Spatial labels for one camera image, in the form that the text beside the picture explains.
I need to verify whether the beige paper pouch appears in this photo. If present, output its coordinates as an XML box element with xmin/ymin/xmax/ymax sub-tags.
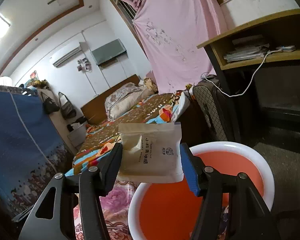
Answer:
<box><xmin>118</xmin><ymin>122</ymin><xmax>184</xmax><ymax>184</ymax></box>

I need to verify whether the orange white trash bin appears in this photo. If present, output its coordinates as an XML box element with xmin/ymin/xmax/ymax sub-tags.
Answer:
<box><xmin>128</xmin><ymin>141</ymin><xmax>275</xmax><ymax>239</ymax></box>

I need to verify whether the brown colourful bed blanket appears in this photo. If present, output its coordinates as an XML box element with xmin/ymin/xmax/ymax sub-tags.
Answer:
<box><xmin>65</xmin><ymin>91</ymin><xmax>191</xmax><ymax>176</ymax></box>

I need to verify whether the white nightstand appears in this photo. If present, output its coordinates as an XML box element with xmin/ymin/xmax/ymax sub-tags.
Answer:
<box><xmin>68</xmin><ymin>122</ymin><xmax>88</xmax><ymax>148</ymax></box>

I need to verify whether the blue fabric wardrobe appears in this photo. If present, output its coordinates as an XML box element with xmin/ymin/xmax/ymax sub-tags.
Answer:
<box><xmin>0</xmin><ymin>86</ymin><xmax>72</xmax><ymax>218</ymax></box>

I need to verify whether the wooden headboard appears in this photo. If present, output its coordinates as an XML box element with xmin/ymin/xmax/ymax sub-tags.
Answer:
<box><xmin>81</xmin><ymin>74</ymin><xmax>140</xmax><ymax>125</ymax></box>

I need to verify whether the grey hanging handbag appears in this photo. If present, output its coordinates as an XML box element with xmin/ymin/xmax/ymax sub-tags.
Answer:
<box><xmin>58</xmin><ymin>92</ymin><xmax>77</xmax><ymax>120</ymax></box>

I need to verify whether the black hanging handbag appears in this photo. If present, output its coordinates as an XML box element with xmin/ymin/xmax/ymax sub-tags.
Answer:
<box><xmin>41</xmin><ymin>92</ymin><xmax>60</xmax><ymax>115</ymax></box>

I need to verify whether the floral pillow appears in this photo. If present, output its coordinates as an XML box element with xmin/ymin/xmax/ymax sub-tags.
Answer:
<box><xmin>104</xmin><ymin>79</ymin><xmax>158</xmax><ymax>121</ymax></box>

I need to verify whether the black quilted suitcase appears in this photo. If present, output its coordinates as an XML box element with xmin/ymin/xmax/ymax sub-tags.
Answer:
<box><xmin>193</xmin><ymin>75</ymin><xmax>241</xmax><ymax>142</ymax></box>

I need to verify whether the white air conditioner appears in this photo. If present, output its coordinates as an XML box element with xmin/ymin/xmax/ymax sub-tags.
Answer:
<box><xmin>49</xmin><ymin>41</ymin><xmax>82</xmax><ymax>68</ymax></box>

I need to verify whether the stack of papers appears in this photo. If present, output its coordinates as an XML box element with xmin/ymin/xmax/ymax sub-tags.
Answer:
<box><xmin>223</xmin><ymin>44</ymin><xmax>269</xmax><ymax>63</ymax></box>

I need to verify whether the white charger adapter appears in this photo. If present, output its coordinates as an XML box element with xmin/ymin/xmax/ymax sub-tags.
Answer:
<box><xmin>276</xmin><ymin>45</ymin><xmax>296</xmax><ymax>52</ymax></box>

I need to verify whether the wooden desk shelf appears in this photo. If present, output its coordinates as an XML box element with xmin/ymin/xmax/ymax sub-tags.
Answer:
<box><xmin>197</xmin><ymin>9</ymin><xmax>300</xmax><ymax>70</ymax></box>

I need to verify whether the pink curtain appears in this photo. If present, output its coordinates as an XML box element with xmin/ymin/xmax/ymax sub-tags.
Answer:
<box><xmin>121</xmin><ymin>0</ymin><xmax>227</xmax><ymax>94</ymax></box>

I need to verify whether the white cable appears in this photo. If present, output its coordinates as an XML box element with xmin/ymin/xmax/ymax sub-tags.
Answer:
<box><xmin>201</xmin><ymin>49</ymin><xmax>283</xmax><ymax>98</ymax></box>

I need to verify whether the green wall box cover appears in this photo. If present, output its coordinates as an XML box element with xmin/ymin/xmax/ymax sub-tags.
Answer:
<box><xmin>91</xmin><ymin>39</ymin><xmax>126</xmax><ymax>66</ymax></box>

